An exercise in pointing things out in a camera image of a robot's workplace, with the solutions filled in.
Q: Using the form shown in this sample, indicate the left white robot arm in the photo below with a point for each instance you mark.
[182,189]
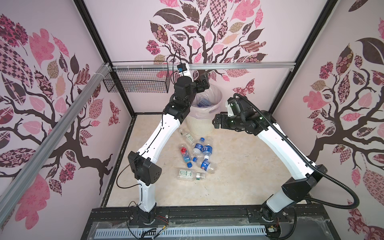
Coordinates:
[143,162]

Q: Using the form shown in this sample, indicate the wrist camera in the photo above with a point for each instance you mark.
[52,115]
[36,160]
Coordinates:
[237,107]
[184,70]

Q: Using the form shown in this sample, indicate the Pepsi blue label bottle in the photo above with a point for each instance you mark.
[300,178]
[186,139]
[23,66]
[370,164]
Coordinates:
[205,164]

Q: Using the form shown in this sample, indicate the green label clear bottle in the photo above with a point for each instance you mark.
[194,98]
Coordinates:
[187,137]
[190,175]

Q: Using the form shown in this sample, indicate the back aluminium frame rail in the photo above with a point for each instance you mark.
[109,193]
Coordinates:
[221,66]

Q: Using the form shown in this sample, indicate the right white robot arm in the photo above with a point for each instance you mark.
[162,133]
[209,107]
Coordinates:
[303,177]

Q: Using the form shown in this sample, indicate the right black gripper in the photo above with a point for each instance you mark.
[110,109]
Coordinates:
[223,118]

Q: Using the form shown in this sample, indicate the Fiji red flower bottle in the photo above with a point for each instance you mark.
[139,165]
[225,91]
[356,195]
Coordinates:
[186,156]

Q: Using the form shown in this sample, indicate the white slotted cable duct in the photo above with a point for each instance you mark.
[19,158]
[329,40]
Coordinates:
[178,232]

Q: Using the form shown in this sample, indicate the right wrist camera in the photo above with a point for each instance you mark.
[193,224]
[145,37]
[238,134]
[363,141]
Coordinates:
[237,107]

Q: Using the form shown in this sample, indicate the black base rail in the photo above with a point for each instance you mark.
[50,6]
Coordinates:
[189,214]

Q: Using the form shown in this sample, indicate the black wire mesh basket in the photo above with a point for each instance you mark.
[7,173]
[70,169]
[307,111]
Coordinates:
[138,77]

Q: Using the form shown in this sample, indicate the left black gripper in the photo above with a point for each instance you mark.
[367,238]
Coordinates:
[203,80]

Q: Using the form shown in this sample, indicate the white ribbed trash bin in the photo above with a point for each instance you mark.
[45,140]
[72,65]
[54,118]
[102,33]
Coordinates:
[200,127]

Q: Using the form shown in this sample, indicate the blue label white cap bottle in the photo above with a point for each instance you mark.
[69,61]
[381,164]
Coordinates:
[207,150]

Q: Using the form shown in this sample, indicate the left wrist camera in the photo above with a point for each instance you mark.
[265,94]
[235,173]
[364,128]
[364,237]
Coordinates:
[184,70]

